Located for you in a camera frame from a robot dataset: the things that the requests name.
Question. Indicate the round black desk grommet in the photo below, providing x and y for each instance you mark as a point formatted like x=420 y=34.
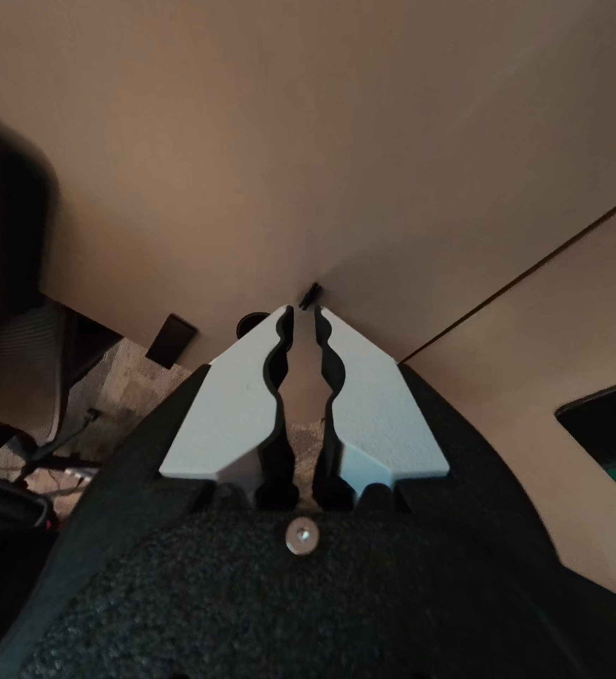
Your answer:
x=247 y=323

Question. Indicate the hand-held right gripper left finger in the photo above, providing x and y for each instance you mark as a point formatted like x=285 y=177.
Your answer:
x=223 y=419

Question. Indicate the black mesh office chair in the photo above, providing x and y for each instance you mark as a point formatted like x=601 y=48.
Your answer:
x=16 y=345

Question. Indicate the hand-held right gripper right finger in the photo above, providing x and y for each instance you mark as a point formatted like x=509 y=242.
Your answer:
x=387 y=419

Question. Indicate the grey desk control panel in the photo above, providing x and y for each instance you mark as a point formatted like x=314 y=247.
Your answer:
x=172 y=339

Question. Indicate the small black toy pin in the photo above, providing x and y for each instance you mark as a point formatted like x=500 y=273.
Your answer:
x=310 y=295

